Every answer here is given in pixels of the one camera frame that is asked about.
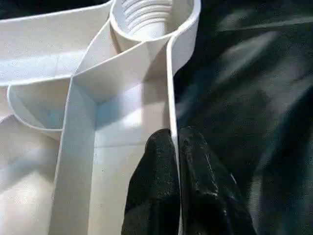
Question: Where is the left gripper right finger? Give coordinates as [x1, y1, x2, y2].
[178, 126, 260, 235]

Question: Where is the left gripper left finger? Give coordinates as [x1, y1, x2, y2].
[121, 128, 183, 235]

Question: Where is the white plastic table top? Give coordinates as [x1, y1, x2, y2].
[0, 0, 202, 235]

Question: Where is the black mat cover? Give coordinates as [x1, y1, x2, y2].
[0, 0, 313, 235]

